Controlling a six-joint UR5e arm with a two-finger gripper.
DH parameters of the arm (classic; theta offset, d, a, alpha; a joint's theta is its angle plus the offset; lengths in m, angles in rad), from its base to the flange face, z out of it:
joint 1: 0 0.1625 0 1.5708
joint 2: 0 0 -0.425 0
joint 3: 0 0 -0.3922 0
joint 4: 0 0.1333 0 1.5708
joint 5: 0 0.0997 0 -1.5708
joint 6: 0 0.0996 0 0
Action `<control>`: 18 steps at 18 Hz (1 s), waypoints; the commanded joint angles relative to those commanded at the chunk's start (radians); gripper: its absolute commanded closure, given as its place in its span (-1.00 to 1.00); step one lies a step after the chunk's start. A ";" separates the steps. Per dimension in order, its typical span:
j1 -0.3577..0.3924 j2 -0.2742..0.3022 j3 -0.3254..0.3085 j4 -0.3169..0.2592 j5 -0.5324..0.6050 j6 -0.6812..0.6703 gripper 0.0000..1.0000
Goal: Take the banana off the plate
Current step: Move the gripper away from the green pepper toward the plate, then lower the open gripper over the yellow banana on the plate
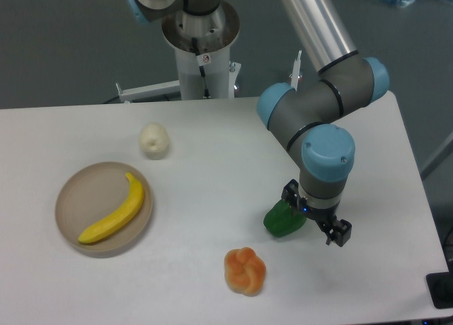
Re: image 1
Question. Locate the black device at table edge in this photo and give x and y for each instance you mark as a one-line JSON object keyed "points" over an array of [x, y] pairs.
{"points": [[440, 288]]}

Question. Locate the green bell pepper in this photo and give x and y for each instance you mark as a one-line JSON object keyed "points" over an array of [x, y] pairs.
{"points": [[283, 219]]}

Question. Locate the orange knotted bread roll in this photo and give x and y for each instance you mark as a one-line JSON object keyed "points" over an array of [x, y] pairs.
{"points": [[244, 271]]}

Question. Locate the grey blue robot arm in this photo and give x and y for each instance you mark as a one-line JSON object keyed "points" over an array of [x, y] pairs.
{"points": [[304, 122]]}

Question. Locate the beige round plate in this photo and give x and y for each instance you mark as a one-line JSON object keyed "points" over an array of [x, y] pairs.
{"points": [[93, 193]]}

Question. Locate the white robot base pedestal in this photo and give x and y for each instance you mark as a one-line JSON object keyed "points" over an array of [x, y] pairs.
{"points": [[201, 47]]}

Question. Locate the yellow banana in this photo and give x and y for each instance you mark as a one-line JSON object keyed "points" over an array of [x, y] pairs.
{"points": [[117, 219]]}

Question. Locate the white pear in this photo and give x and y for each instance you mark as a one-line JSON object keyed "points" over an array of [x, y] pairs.
{"points": [[154, 140]]}

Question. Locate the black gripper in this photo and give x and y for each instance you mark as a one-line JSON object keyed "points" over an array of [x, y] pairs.
{"points": [[322, 211]]}

